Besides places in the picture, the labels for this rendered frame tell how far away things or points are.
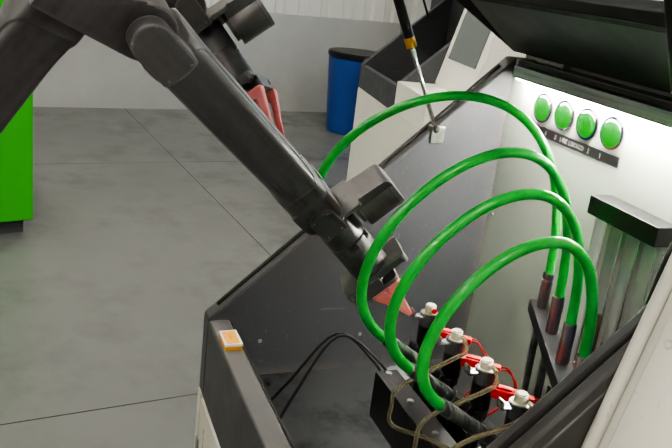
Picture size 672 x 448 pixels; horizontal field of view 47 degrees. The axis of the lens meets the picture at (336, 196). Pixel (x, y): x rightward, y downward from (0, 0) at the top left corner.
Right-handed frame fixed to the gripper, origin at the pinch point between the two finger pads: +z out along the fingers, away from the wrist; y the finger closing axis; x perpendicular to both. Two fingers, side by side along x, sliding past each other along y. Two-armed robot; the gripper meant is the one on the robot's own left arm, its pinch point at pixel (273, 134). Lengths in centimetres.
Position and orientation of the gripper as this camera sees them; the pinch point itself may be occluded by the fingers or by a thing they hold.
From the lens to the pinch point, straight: 118.1
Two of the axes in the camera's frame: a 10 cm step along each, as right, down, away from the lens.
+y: 2.1, -0.4, 9.8
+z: 5.6, 8.3, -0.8
